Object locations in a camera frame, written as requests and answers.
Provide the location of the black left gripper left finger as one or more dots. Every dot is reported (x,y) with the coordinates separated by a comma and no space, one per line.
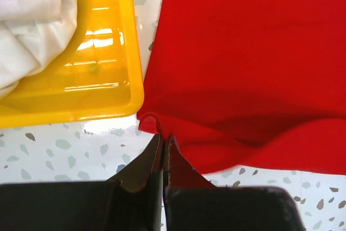
(137,199)

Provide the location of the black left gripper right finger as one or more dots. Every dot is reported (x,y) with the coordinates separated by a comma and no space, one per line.
(186,193)

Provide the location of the red t shirt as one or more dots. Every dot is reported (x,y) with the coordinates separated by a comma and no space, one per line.
(257,83)

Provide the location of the yellow plastic tray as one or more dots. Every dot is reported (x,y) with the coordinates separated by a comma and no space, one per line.
(98,76)

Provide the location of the white t shirt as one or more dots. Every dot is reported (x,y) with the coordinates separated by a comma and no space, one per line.
(33,34)

